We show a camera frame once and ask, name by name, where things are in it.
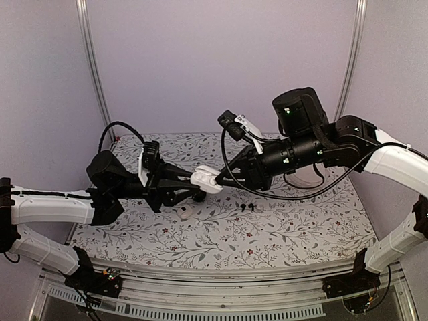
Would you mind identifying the cream earbud case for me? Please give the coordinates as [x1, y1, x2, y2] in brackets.
[177, 206, 193, 219]

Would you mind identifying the floral table cloth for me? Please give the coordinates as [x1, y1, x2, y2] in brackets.
[68, 132, 379, 270]

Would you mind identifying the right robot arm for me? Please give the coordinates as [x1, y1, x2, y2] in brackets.
[216, 87, 427, 292]

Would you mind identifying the left aluminium frame post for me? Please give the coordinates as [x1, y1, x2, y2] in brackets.
[76, 0, 112, 126]

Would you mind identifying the camera cable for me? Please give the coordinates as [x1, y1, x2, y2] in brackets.
[220, 128, 428, 201]
[98, 121, 146, 154]

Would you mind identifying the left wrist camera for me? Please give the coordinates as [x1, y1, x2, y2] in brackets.
[138, 140, 161, 187]

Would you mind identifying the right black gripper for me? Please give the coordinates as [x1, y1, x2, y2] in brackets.
[214, 131, 326, 193]

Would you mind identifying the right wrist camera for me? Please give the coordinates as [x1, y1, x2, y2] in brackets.
[217, 110, 263, 154]

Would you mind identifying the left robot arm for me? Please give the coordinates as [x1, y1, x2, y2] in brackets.
[1, 150, 206, 290]

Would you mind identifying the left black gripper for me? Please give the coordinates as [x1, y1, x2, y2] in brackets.
[111, 158, 203, 213]

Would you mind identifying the aluminium front rail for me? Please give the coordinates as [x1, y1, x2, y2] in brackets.
[29, 259, 421, 320]

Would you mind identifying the beige plate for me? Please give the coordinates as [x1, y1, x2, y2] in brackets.
[286, 165, 326, 187]

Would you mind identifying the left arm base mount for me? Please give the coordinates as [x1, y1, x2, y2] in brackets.
[64, 267, 123, 298]

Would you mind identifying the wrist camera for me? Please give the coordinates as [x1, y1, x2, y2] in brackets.
[138, 140, 161, 187]
[217, 110, 263, 154]

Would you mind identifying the left camera cable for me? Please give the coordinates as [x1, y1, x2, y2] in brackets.
[98, 121, 146, 154]

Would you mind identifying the white earbud case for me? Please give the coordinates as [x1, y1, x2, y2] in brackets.
[190, 165, 223, 195]

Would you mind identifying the right aluminium frame post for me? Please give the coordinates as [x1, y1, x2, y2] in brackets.
[333, 0, 368, 122]

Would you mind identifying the right camera cable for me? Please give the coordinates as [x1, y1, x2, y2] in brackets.
[220, 128, 428, 201]

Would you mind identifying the aluminium frame post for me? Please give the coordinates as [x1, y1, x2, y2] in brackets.
[333, 0, 368, 122]
[76, 0, 112, 126]

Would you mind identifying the black earbud case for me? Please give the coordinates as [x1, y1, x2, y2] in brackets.
[192, 191, 207, 202]

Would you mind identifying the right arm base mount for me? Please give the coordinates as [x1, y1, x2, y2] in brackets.
[322, 270, 381, 298]

